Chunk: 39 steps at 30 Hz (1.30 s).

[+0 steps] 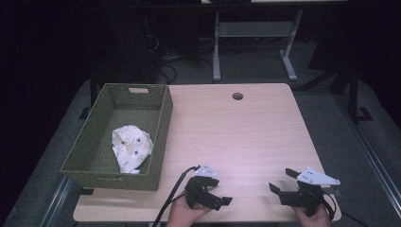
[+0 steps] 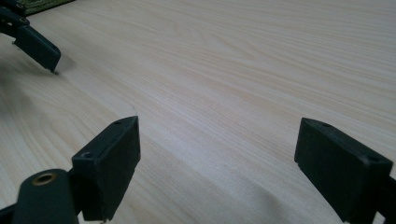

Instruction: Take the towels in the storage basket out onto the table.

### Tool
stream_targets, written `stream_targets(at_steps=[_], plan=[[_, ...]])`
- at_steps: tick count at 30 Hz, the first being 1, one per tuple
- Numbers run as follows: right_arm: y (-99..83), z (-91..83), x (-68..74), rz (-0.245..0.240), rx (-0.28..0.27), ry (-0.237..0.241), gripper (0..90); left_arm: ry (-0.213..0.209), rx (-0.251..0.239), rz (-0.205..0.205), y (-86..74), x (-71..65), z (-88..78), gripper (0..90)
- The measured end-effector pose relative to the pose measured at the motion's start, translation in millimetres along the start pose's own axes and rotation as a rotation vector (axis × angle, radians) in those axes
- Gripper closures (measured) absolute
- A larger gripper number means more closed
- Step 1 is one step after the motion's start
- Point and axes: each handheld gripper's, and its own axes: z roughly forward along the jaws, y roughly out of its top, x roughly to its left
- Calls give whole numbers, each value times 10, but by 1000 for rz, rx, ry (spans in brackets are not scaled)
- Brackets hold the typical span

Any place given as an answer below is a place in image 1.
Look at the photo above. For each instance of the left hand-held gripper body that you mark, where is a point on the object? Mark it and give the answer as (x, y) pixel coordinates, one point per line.
(198, 190)

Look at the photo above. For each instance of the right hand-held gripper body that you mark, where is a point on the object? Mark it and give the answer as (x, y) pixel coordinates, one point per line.
(309, 194)

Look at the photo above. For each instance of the white printed cloth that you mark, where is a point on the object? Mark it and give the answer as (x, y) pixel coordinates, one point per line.
(130, 146)

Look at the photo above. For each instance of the green woven basket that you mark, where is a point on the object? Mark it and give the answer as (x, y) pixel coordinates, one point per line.
(94, 151)

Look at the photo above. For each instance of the person's right hand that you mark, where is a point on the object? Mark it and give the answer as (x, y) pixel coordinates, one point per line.
(312, 219)

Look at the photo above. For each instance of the person's left hand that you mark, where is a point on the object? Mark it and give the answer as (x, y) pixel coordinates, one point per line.
(181, 214)

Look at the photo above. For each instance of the black metal stand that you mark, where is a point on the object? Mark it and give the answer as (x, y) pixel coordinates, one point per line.
(354, 94)

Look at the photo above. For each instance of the dark cabinet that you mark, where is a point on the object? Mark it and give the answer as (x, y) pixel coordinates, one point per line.
(126, 47)

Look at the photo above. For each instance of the aluminium floor rail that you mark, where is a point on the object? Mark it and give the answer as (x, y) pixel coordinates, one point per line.
(58, 201)
(372, 154)

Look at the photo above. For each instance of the white metal desk frame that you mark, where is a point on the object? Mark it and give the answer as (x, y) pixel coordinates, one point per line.
(252, 30)

